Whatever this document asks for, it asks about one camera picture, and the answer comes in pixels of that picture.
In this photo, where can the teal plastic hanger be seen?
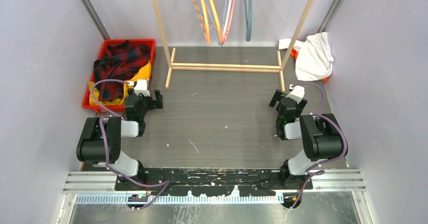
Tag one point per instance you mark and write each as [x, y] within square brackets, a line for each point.
[248, 18]

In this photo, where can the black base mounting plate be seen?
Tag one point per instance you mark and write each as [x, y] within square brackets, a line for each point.
[212, 182]

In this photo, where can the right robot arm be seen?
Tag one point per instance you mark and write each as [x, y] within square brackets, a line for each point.
[320, 135]

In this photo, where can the light blue wire hanger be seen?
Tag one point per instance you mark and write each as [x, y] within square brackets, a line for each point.
[224, 21]

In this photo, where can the aluminium rail frame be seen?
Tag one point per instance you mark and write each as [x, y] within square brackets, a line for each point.
[90, 187]

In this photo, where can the orange notched hanger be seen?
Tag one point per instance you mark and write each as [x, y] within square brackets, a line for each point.
[200, 14]

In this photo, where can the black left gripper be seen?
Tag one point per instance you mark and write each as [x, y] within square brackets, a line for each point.
[158, 98]

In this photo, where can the wooden clothes rack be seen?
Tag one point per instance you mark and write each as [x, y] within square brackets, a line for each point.
[279, 68]

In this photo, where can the white cloth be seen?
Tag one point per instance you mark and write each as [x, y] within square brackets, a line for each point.
[315, 59]

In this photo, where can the red plaid garment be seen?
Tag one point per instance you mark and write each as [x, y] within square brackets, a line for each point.
[119, 62]

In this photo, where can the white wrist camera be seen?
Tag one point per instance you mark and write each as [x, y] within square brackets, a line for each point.
[141, 87]
[296, 93]

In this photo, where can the pink plastic hanger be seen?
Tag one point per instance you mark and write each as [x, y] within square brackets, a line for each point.
[230, 17]

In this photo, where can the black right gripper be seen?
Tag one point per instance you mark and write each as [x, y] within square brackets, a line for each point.
[300, 107]

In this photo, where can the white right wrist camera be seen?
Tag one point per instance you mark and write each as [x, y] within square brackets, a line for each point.
[296, 93]

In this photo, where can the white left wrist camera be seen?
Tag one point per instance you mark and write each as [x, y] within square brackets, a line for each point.
[141, 87]

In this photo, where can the orange object under cloth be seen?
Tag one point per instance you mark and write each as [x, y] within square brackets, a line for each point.
[294, 54]

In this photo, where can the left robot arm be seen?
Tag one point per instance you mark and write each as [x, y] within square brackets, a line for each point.
[100, 140]

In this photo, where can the yellow pleated skirt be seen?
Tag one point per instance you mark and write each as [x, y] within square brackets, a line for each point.
[119, 101]

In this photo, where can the orange plastic hanger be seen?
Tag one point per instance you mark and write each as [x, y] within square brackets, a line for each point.
[212, 22]

